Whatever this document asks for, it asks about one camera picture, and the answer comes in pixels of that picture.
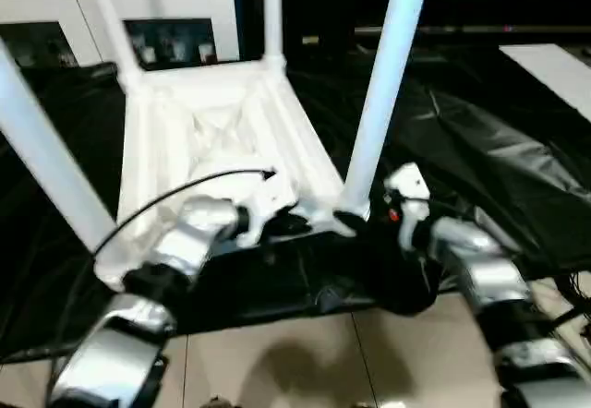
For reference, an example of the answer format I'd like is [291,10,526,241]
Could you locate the white plastic table leg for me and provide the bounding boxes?
[87,0,144,90]
[344,0,435,218]
[261,0,287,70]
[0,41,116,255]

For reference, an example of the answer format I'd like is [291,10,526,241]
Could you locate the white plastic table top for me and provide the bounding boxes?
[91,54,370,296]

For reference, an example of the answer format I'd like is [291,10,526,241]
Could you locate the black mat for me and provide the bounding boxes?
[0,42,591,363]

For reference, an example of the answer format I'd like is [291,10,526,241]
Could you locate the dark metal rod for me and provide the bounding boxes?
[354,24,591,35]

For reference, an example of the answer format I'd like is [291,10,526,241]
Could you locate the white flat panel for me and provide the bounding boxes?
[499,43,591,116]

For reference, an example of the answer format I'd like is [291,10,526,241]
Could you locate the black stand rod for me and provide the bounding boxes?
[549,308,591,330]

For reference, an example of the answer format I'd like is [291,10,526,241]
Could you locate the white cabinet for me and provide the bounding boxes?
[0,0,241,67]

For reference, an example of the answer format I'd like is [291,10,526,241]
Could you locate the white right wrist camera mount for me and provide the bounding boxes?
[383,162,433,250]

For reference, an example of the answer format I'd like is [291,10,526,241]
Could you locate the black floor cable bundle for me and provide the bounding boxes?
[561,269,591,307]

